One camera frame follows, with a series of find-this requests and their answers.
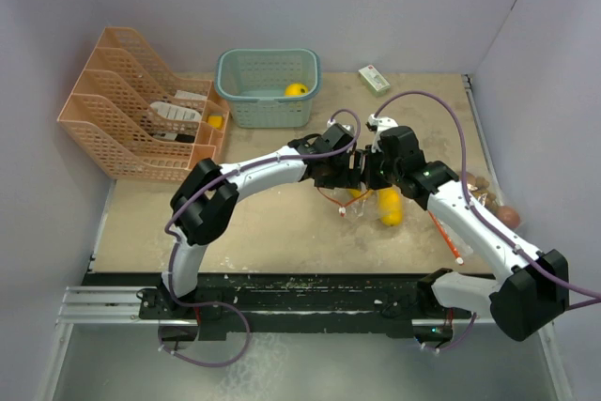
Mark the clear zip bag red seal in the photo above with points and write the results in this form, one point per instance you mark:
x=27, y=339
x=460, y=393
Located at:
x=353, y=209

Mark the light blue plastic basket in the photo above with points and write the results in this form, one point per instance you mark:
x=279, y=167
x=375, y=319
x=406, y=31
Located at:
x=253, y=82

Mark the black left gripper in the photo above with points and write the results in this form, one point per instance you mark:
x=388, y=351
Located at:
x=350, y=177

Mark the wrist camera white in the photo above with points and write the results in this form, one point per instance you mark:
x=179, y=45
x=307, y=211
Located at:
x=332, y=122
x=378, y=125

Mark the yellow fake fruit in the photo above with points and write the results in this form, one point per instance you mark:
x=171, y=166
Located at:
x=390, y=207

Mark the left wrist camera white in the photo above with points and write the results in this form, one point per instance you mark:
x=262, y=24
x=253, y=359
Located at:
x=332, y=122

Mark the orange mesh file organizer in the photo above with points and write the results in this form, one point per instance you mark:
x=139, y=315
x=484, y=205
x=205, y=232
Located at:
x=108, y=112

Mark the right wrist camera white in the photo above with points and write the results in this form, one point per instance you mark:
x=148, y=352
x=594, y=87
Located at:
x=378, y=125

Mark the yellow fake bell pepper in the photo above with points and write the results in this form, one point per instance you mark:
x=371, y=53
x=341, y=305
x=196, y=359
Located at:
x=358, y=194

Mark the brown fake potato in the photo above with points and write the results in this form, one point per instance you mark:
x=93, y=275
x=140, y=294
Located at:
x=508, y=216

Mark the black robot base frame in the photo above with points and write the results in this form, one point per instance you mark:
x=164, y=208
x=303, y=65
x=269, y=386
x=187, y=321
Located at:
x=355, y=303

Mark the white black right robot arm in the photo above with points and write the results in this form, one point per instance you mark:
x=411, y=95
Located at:
x=528, y=289

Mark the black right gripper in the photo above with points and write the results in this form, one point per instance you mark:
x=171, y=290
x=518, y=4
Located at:
x=370, y=181

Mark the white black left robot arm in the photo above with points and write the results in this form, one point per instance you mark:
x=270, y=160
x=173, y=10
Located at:
x=205, y=201

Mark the aluminium rail frame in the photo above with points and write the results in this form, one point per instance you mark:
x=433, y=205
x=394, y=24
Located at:
x=87, y=305

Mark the small white green box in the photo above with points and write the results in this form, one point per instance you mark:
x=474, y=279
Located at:
x=375, y=82

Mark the small yellow item in organizer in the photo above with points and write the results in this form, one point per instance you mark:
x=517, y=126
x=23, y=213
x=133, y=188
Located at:
x=216, y=121

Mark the yellow fake lemon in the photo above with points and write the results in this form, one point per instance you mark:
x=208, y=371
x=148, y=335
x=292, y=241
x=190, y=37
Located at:
x=296, y=90

